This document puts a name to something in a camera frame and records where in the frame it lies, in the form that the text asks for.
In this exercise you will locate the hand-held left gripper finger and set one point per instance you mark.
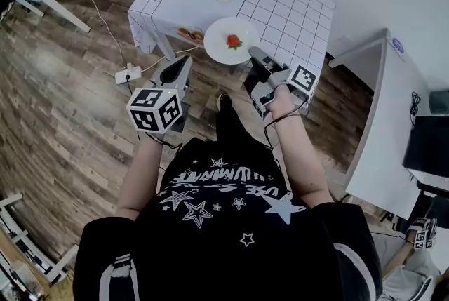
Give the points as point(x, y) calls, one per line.
point(162, 71)
point(187, 75)

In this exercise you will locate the blue oval sticker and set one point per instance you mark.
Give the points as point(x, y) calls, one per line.
point(398, 46)

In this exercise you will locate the white metal rack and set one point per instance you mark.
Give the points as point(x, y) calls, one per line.
point(10, 201)

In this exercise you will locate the black star-print shirt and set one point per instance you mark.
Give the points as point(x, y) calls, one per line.
point(228, 257)

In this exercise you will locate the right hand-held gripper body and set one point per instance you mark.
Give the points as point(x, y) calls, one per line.
point(303, 80)

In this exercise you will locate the person's dark shoe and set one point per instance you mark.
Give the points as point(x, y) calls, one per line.
point(224, 101)

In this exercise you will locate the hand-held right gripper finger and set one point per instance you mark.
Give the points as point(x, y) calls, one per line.
point(261, 59)

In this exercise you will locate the person's right forearm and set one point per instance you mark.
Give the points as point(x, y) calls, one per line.
point(301, 159)

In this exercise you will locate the red food piece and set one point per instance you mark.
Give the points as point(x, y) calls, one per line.
point(232, 40)

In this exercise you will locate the black monitor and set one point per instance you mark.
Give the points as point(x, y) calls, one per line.
point(429, 148)

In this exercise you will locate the grey box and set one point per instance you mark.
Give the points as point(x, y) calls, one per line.
point(440, 102)

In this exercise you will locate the person's left forearm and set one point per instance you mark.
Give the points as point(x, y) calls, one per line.
point(140, 180)

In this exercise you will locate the table with checked tablecloth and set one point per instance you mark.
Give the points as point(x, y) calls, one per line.
point(167, 47)

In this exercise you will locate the white desk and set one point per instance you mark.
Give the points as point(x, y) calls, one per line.
point(386, 134)

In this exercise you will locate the white round plate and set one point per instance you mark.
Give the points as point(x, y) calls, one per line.
point(217, 43)

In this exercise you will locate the white power strip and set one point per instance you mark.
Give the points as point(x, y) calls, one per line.
point(135, 72)

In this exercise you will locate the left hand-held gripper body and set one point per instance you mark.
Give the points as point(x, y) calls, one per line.
point(154, 110)

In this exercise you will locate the person's black trousers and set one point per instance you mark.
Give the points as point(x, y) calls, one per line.
point(231, 131)

